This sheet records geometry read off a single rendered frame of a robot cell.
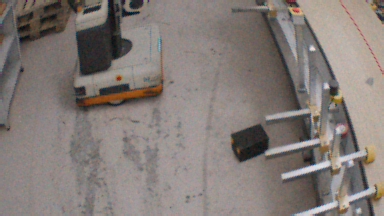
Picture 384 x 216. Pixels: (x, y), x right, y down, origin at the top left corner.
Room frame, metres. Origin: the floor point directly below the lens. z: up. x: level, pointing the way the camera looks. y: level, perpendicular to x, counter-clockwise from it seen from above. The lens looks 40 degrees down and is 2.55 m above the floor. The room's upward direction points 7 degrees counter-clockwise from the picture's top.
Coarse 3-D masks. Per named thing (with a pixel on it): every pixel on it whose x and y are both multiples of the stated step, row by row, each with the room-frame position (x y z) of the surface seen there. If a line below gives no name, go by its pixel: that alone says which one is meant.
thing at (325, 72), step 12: (312, 36) 2.57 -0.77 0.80; (324, 60) 2.31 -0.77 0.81; (324, 72) 2.31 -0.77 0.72; (336, 120) 1.99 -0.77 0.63; (348, 120) 1.77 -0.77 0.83; (348, 132) 1.74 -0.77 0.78; (348, 144) 1.70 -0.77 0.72; (360, 168) 1.43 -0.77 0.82; (360, 180) 1.38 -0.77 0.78; (360, 204) 1.27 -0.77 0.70
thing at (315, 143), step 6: (318, 138) 1.66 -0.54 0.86; (330, 138) 1.64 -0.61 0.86; (342, 138) 1.63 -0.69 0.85; (294, 144) 1.66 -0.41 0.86; (300, 144) 1.65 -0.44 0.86; (306, 144) 1.64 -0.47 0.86; (312, 144) 1.63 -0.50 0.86; (318, 144) 1.63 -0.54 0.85; (270, 150) 1.66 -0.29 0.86; (276, 150) 1.65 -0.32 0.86; (282, 150) 1.64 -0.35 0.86; (288, 150) 1.63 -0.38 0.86; (294, 150) 1.63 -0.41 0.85; (300, 150) 1.63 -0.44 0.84; (306, 150) 1.63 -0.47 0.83; (264, 156) 1.65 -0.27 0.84; (270, 156) 1.63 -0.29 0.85; (276, 156) 1.63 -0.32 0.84
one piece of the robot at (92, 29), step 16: (80, 0) 3.25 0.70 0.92; (112, 0) 3.35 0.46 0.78; (80, 16) 3.17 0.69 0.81; (96, 16) 3.14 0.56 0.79; (112, 16) 3.35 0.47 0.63; (80, 32) 3.14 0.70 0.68; (96, 32) 3.14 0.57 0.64; (112, 32) 3.33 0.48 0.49; (80, 48) 3.14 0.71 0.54; (96, 48) 3.14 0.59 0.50; (112, 48) 3.32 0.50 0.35; (80, 64) 3.14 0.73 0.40; (96, 64) 3.14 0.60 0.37
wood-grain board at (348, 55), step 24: (312, 0) 2.89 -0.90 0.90; (336, 0) 2.93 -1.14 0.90; (360, 0) 2.97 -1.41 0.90; (312, 24) 2.56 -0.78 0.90; (336, 24) 2.57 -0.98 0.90; (360, 24) 2.59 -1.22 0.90; (336, 48) 2.30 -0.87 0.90; (360, 48) 2.29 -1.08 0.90; (336, 72) 2.07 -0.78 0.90; (360, 72) 2.06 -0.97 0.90; (360, 96) 1.85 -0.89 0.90; (360, 120) 1.68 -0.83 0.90; (360, 144) 1.51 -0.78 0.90
